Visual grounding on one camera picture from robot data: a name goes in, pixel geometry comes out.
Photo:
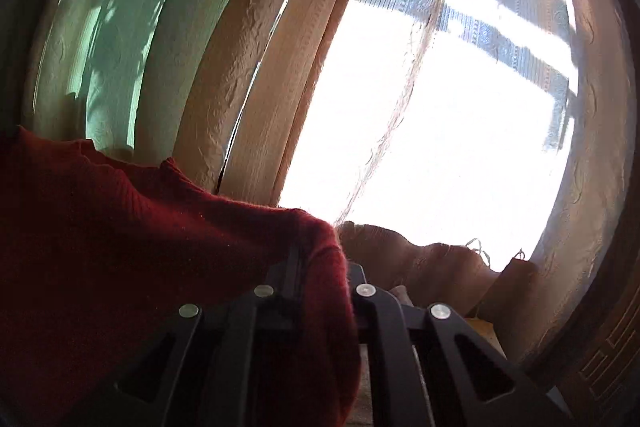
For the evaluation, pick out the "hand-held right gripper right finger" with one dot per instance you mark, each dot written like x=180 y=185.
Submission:
x=362 y=322

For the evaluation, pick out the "beige embossed curtain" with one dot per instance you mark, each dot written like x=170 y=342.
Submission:
x=300 y=32
x=150 y=32

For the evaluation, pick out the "yellow paw print blanket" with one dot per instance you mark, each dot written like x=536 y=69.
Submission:
x=482 y=329

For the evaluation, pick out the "red knit sweater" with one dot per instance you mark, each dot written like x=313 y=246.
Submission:
x=100 y=232

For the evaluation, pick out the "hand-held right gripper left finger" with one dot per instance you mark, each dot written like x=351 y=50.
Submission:
x=287 y=287

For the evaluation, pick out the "carved dark wooden panel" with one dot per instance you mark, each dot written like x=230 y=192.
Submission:
x=605 y=357

